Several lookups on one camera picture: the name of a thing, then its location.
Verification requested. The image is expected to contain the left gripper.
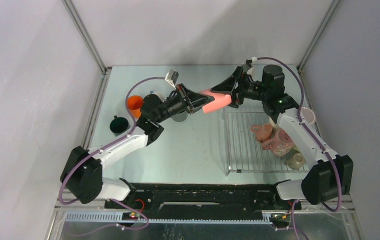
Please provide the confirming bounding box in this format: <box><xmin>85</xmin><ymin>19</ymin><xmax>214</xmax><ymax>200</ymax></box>
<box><xmin>154</xmin><ymin>83</ymin><xmax>214</xmax><ymax>124</ymax></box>

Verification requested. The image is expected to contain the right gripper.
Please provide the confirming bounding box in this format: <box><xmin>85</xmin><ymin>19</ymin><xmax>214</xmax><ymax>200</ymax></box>
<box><xmin>211</xmin><ymin>66</ymin><xmax>269</xmax><ymax>110</ymax></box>

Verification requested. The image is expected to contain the orange mug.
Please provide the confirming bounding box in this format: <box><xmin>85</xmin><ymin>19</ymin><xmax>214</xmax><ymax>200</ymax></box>
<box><xmin>126</xmin><ymin>95</ymin><xmax>143</xmax><ymax>119</ymax></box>

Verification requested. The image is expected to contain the dark green mug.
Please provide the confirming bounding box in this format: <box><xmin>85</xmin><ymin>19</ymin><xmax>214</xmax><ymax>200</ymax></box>
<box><xmin>109</xmin><ymin>115</ymin><xmax>130</xmax><ymax>137</ymax></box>

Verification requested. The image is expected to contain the light blue mug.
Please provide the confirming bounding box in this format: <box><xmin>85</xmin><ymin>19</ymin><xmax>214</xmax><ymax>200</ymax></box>
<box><xmin>150</xmin><ymin>91</ymin><xmax>165</xmax><ymax>102</ymax></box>

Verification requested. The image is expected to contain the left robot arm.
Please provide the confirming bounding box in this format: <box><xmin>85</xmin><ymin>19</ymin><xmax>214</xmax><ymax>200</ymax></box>
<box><xmin>60</xmin><ymin>83</ymin><xmax>215</xmax><ymax>208</ymax></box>

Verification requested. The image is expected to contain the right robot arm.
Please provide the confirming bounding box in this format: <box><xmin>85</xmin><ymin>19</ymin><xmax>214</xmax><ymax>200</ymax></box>
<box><xmin>210</xmin><ymin>64</ymin><xmax>354</xmax><ymax>211</ymax></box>

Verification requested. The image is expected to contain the grey black mug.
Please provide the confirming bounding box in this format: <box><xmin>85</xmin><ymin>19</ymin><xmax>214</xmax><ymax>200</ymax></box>
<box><xmin>172</xmin><ymin>111</ymin><xmax>188</xmax><ymax>122</ymax></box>

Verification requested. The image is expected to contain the small pink cup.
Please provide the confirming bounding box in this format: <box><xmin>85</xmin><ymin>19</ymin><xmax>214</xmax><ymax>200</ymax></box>
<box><xmin>250</xmin><ymin>123</ymin><xmax>273</xmax><ymax>143</ymax></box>

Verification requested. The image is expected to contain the cream cup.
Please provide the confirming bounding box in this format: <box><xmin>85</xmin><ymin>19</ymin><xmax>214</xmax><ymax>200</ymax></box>
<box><xmin>269</xmin><ymin>117</ymin><xmax>280</xmax><ymax>130</ymax></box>

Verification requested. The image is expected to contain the pink patterned mug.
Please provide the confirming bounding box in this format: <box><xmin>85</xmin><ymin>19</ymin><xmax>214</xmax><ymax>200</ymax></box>
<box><xmin>261</xmin><ymin>128</ymin><xmax>295</xmax><ymax>157</ymax></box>

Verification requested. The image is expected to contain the white lilac mug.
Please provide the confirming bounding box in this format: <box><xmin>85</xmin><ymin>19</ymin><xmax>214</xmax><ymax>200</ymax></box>
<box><xmin>301</xmin><ymin>106</ymin><xmax>317</xmax><ymax>126</ymax></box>

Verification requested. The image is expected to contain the beige mug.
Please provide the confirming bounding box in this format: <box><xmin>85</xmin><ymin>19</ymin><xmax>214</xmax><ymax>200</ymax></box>
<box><xmin>284</xmin><ymin>152</ymin><xmax>306</xmax><ymax>170</ymax></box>

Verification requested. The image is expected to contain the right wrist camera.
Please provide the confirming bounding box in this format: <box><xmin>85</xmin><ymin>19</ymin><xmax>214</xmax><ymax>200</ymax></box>
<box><xmin>242</xmin><ymin>58</ymin><xmax>256</xmax><ymax>77</ymax></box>

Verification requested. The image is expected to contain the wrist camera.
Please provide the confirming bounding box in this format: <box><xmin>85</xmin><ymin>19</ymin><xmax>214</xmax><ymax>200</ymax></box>
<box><xmin>164</xmin><ymin>69</ymin><xmax>179</xmax><ymax>89</ymax></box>
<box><xmin>242</xmin><ymin>58</ymin><xmax>256</xmax><ymax>77</ymax></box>

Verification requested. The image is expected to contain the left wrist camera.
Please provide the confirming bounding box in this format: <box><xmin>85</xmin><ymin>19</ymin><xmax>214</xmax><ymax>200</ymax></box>
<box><xmin>164</xmin><ymin>69</ymin><xmax>179</xmax><ymax>89</ymax></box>

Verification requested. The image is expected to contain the wire dish rack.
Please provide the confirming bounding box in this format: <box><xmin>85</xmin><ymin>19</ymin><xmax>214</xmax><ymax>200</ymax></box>
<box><xmin>223</xmin><ymin>110</ymin><xmax>309</xmax><ymax>176</ymax></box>

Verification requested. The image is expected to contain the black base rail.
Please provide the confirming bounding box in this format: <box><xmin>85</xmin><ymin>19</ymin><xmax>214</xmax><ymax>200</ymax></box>
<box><xmin>103</xmin><ymin>182</ymin><xmax>303</xmax><ymax>222</ymax></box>

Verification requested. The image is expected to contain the grey cable duct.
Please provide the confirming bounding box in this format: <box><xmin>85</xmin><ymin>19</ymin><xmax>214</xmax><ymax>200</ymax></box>
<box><xmin>64</xmin><ymin>211</ymin><xmax>272</xmax><ymax>224</ymax></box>

